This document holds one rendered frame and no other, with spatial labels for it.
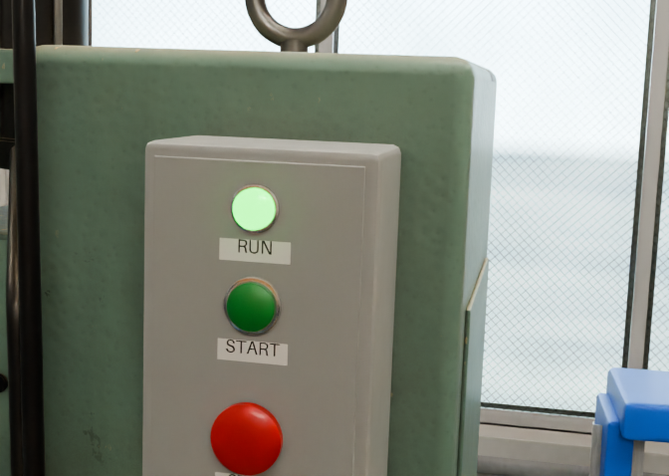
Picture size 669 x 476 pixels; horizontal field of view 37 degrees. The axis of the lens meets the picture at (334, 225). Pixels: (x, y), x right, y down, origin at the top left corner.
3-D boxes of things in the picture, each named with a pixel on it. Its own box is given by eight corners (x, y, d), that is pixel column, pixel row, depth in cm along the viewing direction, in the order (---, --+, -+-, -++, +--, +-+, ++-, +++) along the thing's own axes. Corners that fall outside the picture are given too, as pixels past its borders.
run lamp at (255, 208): (231, 231, 40) (232, 182, 40) (279, 234, 40) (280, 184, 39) (226, 233, 40) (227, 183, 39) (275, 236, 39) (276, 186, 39)
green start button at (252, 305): (224, 331, 41) (225, 274, 40) (281, 336, 40) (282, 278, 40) (219, 335, 40) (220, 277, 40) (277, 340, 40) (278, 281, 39)
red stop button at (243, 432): (215, 465, 42) (216, 396, 41) (284, 473, 41) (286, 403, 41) (207, 474, 41) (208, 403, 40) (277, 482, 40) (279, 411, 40)
